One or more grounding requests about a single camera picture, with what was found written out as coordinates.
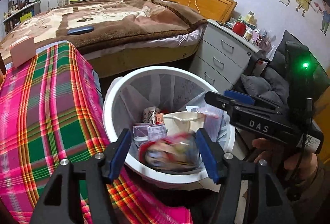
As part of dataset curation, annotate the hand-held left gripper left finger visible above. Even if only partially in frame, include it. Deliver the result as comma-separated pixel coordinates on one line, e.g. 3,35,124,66
31,128,132,224

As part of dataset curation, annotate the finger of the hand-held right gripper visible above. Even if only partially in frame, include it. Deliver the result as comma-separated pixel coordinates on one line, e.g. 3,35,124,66
204,91,235,113
224,89,284,113

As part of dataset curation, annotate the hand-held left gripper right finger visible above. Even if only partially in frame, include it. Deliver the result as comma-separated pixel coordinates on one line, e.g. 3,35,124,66
194,127,297,224

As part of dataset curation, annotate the purple white carton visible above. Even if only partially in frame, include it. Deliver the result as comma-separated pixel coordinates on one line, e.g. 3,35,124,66
133,123,168,141

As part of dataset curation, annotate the colourful snack packet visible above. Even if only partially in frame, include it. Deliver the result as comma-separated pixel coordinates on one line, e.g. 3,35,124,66
138,133,204,171

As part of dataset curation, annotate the cream cloth bag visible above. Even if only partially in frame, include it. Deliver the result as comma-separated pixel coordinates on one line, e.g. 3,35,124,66
163,111,207,137

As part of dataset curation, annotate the white carton brown pattern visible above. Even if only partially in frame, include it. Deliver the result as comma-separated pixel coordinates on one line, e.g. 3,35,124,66
142,107,160,125

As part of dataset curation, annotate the white plastic trash bin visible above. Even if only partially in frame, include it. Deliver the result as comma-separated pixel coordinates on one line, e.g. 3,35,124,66
103,66,236,183

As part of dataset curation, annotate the small red white carton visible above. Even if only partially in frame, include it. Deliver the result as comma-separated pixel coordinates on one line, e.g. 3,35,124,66
155,109,171,125

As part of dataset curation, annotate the person's right hand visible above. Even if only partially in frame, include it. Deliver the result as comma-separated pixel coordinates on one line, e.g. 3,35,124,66
253,138,319,181

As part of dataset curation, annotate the grey cushion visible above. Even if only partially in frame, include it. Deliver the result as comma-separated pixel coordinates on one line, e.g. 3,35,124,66
241,51,289,103

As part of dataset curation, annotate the red white packet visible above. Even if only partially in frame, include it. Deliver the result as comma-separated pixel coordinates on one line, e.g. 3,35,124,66
254,58,270,76

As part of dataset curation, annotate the white drawer cabinet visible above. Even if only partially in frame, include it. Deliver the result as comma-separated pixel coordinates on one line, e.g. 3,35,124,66
189,19,271,93

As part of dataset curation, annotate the pink patterned packet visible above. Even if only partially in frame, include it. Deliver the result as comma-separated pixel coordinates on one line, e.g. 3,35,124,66
254,32,276,52

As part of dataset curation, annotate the red jar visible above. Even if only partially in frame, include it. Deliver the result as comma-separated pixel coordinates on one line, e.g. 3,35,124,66
232,20,246,36

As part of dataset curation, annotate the yellow green box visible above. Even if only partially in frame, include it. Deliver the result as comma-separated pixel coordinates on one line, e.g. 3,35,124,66
242,11,257,27

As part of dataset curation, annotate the pink green plaid tablecloth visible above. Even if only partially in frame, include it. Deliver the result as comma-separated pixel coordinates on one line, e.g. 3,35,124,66
0,42,192,224

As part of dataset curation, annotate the bed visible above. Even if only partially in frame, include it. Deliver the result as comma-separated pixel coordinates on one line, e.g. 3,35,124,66
77,24,207,79

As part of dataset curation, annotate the wooden headboard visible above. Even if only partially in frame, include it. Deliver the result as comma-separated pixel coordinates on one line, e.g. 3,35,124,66
147,0,238,24

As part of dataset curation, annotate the blue case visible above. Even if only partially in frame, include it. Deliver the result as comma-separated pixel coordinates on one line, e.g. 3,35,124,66
67,26,94,36

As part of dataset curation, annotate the brown printed blanket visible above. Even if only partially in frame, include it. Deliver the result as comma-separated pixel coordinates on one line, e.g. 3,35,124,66
0,0,209,65

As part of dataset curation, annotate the pink box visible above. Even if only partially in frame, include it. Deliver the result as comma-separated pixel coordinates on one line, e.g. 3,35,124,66
10,35,35,68

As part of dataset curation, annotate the cluttered white shelf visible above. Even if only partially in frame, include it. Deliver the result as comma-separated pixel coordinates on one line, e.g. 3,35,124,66
2,0,43,35

